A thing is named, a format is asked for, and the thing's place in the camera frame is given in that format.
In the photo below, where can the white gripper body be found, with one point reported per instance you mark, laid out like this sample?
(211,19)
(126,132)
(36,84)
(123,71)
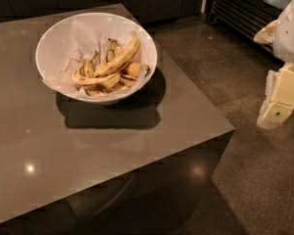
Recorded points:
(290,33)

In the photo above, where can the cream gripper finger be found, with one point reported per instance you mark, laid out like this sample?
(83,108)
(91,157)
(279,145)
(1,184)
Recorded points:
(266,34)
(279,103)

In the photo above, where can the long top banana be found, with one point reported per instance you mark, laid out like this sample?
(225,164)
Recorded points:
(126,54)

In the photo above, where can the bottom banana pieces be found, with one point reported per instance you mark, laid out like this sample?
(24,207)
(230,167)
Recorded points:
(125,82)

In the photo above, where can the upright middle banana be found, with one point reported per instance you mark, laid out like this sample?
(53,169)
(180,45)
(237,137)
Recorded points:
(113,49)

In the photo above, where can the front curved banana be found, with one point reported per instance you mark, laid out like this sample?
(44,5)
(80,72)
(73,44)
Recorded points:
(107,81)

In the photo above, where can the white bowl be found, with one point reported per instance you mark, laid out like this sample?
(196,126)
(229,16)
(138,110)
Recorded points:
(62,36)

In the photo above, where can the small left banana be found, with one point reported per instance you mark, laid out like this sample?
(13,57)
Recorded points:
(86,67)

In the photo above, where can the dark metal vent grille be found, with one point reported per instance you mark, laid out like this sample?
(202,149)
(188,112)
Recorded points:
(245,16)

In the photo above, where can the orange round fruit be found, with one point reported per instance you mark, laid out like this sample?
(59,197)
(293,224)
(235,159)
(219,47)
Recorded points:
(133,69)

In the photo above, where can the white paper liner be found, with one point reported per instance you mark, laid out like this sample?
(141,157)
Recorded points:
(78,36)

